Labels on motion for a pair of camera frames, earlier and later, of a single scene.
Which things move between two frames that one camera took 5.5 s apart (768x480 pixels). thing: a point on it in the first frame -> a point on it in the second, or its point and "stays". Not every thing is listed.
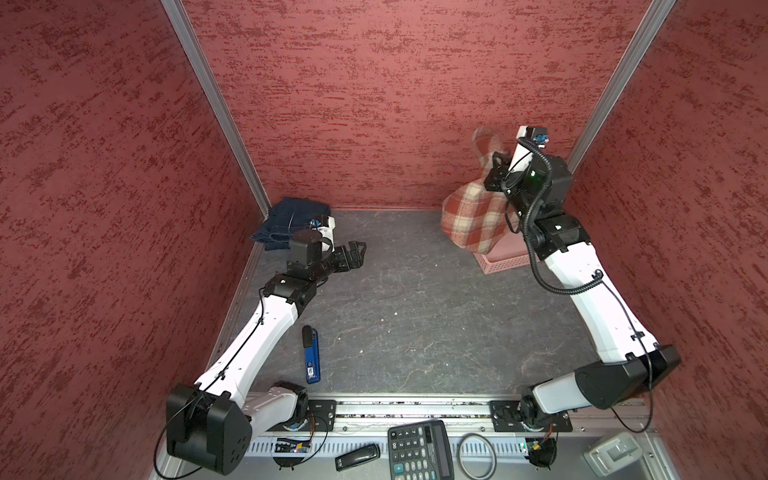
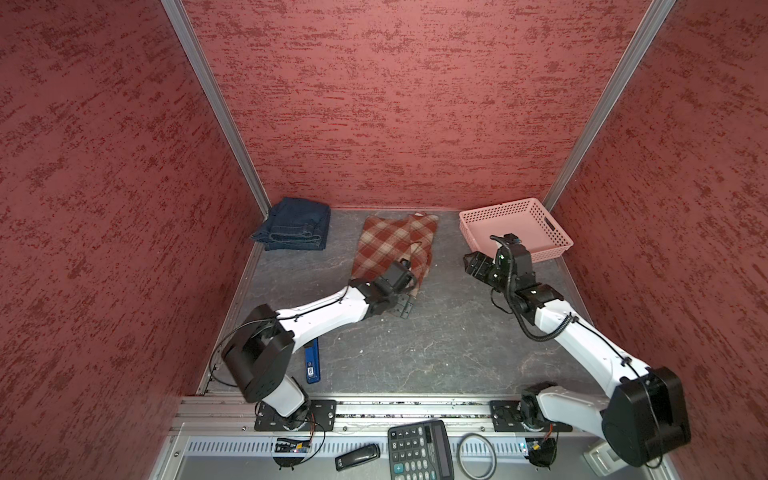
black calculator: x=420 y=451 stays
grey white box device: x=612 y=453 stays
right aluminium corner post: x=653 y=22 stays
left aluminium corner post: x=209 y=79 stays
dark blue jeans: x=290 y=215 stays
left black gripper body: x=335 y=261 -> x=398 y=304
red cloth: x=475 y=217 -> x=383 y=242
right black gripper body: x=513 y=185 -> x=490 y=273
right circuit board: x=542 y=451 stays
